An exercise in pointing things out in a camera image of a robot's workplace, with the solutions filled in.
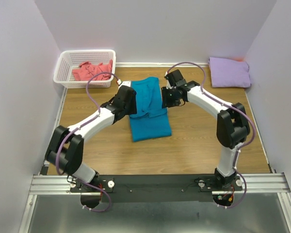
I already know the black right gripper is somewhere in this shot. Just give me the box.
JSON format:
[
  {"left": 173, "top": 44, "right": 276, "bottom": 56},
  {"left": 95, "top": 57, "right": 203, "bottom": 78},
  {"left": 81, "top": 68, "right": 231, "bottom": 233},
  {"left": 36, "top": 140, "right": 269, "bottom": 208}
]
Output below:
[{"left": 160, "top": 86, "right": 179, "bottom": 109}]

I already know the blue t shirt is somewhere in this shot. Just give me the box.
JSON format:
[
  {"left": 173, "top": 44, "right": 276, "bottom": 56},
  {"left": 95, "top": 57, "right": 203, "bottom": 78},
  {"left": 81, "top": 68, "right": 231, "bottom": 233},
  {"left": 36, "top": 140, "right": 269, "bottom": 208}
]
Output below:
[{"left": 129, "top": 77, "right": 172, "bottom": 142}]

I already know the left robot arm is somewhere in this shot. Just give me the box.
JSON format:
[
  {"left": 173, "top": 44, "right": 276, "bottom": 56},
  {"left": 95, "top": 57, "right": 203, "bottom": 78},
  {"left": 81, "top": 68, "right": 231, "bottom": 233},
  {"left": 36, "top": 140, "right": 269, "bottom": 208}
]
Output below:
[{"left": 45, "top": 81, "right": 137, "bottom": 192}]

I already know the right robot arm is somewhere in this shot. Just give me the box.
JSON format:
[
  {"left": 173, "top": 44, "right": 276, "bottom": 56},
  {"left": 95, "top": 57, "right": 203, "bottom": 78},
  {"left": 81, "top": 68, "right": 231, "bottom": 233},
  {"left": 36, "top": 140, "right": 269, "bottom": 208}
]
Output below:
[{"left": 161, "top": 69, "right": 250, "bottom": 191}]

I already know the red t shirt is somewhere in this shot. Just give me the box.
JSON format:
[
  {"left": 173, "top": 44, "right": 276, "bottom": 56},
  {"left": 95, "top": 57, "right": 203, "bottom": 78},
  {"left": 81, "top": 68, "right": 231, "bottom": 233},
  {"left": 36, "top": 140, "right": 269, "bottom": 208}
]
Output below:
[{"left": 72, "top": 60, "right": 113, "bottom": 81}]

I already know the folded purple t shirt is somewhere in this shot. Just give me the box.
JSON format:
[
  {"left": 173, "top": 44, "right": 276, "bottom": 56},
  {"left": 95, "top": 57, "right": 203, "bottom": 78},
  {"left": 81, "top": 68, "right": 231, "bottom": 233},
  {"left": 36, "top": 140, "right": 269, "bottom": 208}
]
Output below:
[{"left": 209, "top": 57, "right": 251, "bottom": 88}]

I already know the white plastic laundry basket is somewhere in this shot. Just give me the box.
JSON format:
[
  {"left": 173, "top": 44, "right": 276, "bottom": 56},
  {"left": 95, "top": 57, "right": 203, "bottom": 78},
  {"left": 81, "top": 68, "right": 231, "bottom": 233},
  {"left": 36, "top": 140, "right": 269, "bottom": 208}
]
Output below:
[{"left": 53, "top": 49, "right": 116, "bottom": 89}]

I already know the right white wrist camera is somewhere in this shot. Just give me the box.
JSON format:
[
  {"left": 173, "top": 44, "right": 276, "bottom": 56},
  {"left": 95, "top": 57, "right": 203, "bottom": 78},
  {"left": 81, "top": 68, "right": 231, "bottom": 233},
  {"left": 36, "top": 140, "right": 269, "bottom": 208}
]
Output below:
[{"left": 164, "top": 72, "right": 173, "bottom": 89}]

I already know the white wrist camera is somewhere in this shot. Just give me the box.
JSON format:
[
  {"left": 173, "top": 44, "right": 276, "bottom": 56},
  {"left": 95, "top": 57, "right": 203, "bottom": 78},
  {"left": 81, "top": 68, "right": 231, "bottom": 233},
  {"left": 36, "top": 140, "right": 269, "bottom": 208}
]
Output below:
[
  {"left": 116, "top": 80, "right": 131, "bottom": 88},
  {"left": 164, "top": 72, "right": 173, "bottom": 89}
]

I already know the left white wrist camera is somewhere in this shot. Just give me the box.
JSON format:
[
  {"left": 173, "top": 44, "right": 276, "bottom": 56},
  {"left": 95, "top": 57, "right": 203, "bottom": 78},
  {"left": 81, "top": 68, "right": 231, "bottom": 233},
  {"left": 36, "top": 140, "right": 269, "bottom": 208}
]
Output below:
[{"left": 116, "top": 80, "right": 131, "bottom": 88}]

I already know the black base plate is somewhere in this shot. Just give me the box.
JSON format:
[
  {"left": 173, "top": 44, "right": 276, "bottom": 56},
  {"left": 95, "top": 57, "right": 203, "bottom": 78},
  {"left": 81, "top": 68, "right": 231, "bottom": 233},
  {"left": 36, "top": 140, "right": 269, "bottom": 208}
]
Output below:
[{"left": 70, "top": 174, "right": 243, "bottom": 207}]

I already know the aluminium front rail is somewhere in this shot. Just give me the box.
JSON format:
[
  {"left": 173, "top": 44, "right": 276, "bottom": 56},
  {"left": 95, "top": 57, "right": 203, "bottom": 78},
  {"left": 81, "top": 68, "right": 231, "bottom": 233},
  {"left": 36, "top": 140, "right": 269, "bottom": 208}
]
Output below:
[{"left": 29, "top": 173, "right": 291, "bottom": 195}]

